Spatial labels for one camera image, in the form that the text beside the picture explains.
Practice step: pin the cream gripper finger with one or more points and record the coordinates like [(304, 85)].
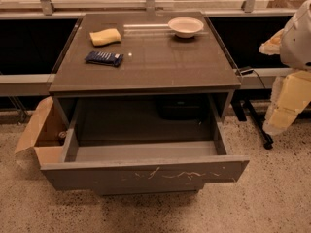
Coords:
[(290, 96), (272, 45)]

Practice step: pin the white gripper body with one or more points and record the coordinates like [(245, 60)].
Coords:
[(297, 46)]

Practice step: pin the grey top drawer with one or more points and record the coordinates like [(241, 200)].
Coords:
[(123, 142)]

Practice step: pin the grey drawer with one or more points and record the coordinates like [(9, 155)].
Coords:
[(132, 190), (123, 142)]

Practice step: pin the grey cabinet with glass top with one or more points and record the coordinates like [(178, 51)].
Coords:
[(156, 63)]

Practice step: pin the grey bottom drawer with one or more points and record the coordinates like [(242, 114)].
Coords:
[(132, 190)]

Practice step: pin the black stand leg with caster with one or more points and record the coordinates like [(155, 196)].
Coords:
[(239, 107)]

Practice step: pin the white bowl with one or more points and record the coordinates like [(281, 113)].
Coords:
[(185, 27)]

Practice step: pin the blue snack packet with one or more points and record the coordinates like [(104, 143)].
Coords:
[(104, 58)]

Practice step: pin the yellow sponge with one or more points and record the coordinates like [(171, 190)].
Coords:
[(105, 37)]

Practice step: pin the open cardboard box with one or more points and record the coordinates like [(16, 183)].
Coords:
[(45, 133)]

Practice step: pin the black power adapter with cable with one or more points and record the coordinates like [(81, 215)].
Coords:
[(247, 71)]

